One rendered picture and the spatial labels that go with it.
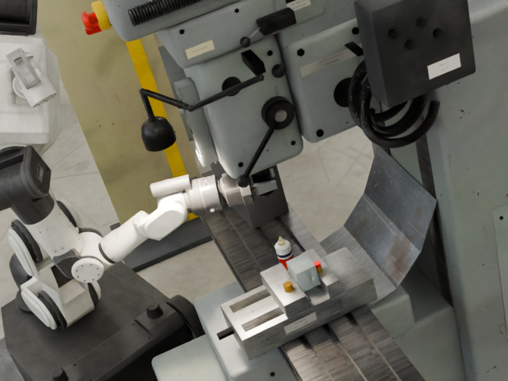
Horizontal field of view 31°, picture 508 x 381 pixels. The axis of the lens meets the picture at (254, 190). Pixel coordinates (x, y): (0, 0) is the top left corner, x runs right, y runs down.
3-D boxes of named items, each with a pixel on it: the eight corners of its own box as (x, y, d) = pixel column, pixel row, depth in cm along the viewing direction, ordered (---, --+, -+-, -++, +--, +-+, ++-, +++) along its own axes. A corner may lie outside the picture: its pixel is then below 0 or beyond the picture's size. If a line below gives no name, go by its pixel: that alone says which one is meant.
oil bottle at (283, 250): (285, 276, 237) (275, 243, 231) (279, 267, 240) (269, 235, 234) (298, 270, 237) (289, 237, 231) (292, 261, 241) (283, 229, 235)
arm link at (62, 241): (68, 293, 227) (20, 235, 212) (68, 258, 236) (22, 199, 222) (109, 277, 225) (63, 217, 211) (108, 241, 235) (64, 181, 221)
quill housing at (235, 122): (233, 188, 206) (195, 64, 188) (206, 149, 223) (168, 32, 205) (310, 156, 209) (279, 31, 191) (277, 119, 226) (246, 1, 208)
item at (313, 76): (311, 149, 206) (285, 47, 191) (272, 106, 225) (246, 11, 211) (385, 118, 209) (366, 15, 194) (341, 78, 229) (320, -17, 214)
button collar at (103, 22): (103, 35, 186) (94, 7, 183) (98, 25, 191) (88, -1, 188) (113, 31, 187) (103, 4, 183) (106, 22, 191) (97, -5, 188)
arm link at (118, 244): (152, 247, 223) (96, 289, 229) (149, 220, 231) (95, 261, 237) (121, 225, 217) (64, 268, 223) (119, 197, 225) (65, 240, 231)
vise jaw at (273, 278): (287, 318, 213) (283, 306, 211) (263, 284, 225) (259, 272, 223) (310, 308, 214) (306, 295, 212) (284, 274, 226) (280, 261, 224)
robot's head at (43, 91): (28, 113, 208) (34, 103, 200) (4, 74, 207) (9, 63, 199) (52, 99, 211) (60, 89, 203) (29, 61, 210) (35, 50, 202)
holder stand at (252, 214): (252, 230, 256) (235, 172, 245) (220, 196, 274) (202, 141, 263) (289, 211, 259) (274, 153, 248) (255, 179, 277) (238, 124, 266)
